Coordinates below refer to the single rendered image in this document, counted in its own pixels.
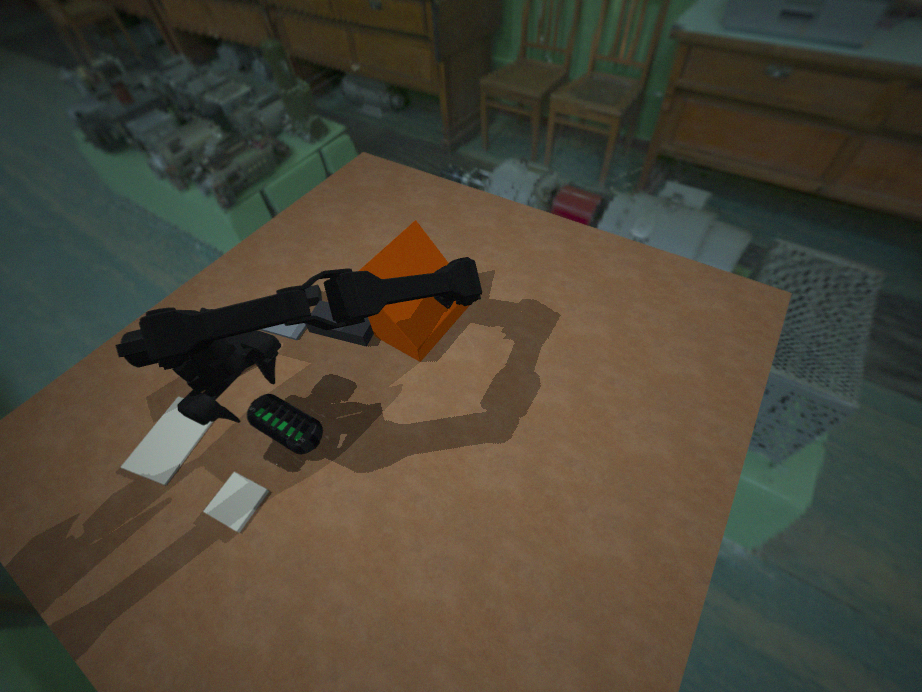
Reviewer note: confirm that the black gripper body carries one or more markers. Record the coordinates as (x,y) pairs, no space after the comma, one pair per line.
(223,368)

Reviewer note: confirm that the dark grey controller unit with white label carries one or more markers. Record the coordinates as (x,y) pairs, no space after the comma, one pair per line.
(284,423)

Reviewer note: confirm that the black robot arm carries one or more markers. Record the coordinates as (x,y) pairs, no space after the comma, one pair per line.
(168,336)

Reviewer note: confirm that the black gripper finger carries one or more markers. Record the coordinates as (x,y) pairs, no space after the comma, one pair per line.
(225,414)
(267,367)

